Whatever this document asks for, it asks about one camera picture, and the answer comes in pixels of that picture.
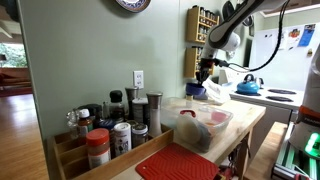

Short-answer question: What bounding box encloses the wooden spice tray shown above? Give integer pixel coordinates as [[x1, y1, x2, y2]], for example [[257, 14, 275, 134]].
[[46, 124, 175, 180]]

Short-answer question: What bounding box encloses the dark spice jar white label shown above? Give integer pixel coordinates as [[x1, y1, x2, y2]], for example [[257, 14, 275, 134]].
[[131, 123, 150, 149]]

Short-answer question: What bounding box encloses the red brown sofa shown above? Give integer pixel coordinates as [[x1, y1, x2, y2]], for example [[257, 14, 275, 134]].
[[0, 67, 34, 98]]

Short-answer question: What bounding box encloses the small yellow cap bottle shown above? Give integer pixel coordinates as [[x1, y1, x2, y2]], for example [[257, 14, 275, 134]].
[[185, 94, 195, 110]]

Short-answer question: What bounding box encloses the black cap glass bottle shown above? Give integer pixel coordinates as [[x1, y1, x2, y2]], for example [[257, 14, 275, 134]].
[[108, 89, 127, 124]]

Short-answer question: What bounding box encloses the red plastic lid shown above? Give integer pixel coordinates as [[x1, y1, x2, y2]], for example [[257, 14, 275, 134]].
[[179, 109, 197, 119]]

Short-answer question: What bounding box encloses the white refrigerator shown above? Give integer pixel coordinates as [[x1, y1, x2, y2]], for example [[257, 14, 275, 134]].
[[249, 22, 320, 93]]

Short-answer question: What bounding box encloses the clear glass bottle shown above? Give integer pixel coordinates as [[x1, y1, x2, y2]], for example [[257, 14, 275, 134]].
[[65, 109, 80, 141]]

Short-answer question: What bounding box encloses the orange lid spice jar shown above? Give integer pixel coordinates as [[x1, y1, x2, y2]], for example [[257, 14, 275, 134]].
[[85, 128, 112, 170]]

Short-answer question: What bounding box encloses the grey spice container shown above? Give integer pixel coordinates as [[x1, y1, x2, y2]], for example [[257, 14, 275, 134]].
[[131, 97, 150, 125]]

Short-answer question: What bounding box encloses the clear plastic storage box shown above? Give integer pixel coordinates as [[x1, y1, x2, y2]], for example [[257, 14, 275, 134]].
[[160, 96, 234, 154]]

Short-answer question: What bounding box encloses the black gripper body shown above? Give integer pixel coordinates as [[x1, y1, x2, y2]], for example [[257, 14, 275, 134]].
[[198, 57, 217, 76]]

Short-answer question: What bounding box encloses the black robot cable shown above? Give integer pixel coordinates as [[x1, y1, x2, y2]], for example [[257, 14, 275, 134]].
[[219, 0, 291, 73]]

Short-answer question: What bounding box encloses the large translucent round lid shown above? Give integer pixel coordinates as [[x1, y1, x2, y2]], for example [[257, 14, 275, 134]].
[[175, 114, 202, 145]]

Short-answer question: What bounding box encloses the white crumpled paper bag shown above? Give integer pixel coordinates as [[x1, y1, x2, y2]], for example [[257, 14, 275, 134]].
[[202, 78, 232, 106]]

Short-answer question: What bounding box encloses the white spice shaker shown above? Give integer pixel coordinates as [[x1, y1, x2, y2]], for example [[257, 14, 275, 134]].
[[113, 122, 133, 157]]

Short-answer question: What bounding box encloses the blue paper on fridge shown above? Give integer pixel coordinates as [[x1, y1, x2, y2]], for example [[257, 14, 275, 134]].
[[297, 23, 317, 48]]

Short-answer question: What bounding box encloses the small steel pot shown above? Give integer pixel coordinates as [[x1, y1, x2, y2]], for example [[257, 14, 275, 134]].
[[256, 77, 265, 90]]

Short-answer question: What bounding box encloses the orange picture on fridge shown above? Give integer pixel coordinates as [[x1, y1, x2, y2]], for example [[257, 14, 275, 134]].
[[287, 28, 302, 43]]

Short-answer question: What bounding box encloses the blue bowl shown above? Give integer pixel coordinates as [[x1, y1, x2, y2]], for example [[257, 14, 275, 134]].
[[185, 81, 207, 98]]

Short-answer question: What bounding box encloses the red silicone mat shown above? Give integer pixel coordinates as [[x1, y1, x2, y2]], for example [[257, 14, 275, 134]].
[[134, 142, 221, 180]]

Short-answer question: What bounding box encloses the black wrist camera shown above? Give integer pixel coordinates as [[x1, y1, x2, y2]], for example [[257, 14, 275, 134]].
[[213, 58, 232, 68]]

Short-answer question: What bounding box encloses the white cap brown bottle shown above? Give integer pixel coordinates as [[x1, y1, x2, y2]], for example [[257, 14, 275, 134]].
[[77, 108, 95, 138]]

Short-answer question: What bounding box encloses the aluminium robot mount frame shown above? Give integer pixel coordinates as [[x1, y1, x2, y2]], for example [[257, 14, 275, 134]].
[[271, 133, 320, 180]]

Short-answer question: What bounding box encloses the black stove burner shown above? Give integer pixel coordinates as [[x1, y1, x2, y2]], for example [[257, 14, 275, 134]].
[[265, 95, 295, 103], [267, 88, 298, 96]]

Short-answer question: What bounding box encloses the blue kettle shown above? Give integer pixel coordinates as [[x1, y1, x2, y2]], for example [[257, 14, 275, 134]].
[[236, 73, 261, 96]]

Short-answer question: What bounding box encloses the teal plastic lid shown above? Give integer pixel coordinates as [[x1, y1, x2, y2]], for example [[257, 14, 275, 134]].
[[196, 123, 213, 151]]

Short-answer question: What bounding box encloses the grey box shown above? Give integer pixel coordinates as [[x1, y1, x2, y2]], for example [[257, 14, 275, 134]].
[[194, 92, 210, 101]]

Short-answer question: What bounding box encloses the tall steel pepper grinder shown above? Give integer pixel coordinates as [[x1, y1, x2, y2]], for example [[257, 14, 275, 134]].
[[146, 91, 164, 139]]

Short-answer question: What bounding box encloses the wooden spice rack with jars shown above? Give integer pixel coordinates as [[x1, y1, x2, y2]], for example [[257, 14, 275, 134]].
[[185, 5, 221, 45], [184, 46, 215, 80]]

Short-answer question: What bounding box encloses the white wall outlet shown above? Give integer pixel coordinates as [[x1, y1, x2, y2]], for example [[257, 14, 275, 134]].
[[133, 70, 145, 90]]

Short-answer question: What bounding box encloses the white stove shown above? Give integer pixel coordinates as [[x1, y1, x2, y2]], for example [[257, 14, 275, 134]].
[[229, 84, 305, 111]]

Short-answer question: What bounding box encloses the blue lid jar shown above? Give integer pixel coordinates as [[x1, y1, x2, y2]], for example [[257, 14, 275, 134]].
[[96, 118, 117, 135]]

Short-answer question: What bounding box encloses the steel grinder dark body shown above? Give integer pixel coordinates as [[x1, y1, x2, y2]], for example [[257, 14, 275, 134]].
[[124, 86, 140, 121]]

